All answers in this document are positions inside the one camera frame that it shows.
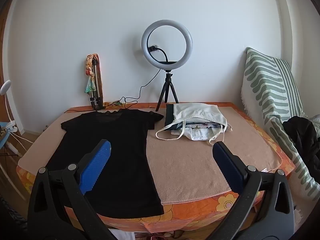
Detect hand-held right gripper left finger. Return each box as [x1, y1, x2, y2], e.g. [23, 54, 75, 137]
[27, 139, 120, 240]

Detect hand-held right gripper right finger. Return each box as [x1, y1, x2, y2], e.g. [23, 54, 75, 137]
[212, 141, 295, 240]

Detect black t-shirt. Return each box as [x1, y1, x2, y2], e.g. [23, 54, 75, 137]
[46, 109, 165, 219]

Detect folded printed white clothes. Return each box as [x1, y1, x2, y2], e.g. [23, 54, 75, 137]
[172, 121, 225, 141]

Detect beige towel mat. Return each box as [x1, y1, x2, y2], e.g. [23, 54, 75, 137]
[19, 105, 282, 204]

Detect orange floral sheet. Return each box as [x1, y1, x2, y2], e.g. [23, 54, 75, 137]
[16, 102, 295, 240]

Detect folded silver tripod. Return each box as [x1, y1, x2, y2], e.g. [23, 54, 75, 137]
[89, 57, 106, 111]

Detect dark green folded garment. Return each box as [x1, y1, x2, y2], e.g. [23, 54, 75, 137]
[164, 104, 176, 131]

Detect black crumpled garment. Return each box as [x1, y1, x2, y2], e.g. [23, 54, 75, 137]
[282, 116, 320, 173]

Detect green striped white cushion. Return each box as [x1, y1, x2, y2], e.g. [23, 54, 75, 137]
[240, 47, 320, 202]

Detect pale grey garment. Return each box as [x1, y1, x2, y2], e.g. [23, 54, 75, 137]
[309, 114, 320, 138]

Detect colourful patterned cloth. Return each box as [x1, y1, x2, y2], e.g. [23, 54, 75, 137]
[84, 53, 125, 107]

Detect black mini tripod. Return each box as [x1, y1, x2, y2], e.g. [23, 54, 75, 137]
[155, 70, 179, 112]

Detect white desk lamp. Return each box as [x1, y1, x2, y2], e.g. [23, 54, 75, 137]
[0, 80, 19, 133]

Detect black gooseneck phone holder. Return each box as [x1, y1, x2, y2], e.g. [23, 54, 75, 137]
[148, 44, 176, 64]

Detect white drawstring cloth bag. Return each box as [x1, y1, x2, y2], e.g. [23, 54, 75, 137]
[155, 103, 233, 145]

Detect black power cable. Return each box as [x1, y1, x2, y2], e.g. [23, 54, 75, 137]
[65, 69, 162, 113]

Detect white ring light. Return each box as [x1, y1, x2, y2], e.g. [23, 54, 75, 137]
[141, 19, 194, 71]

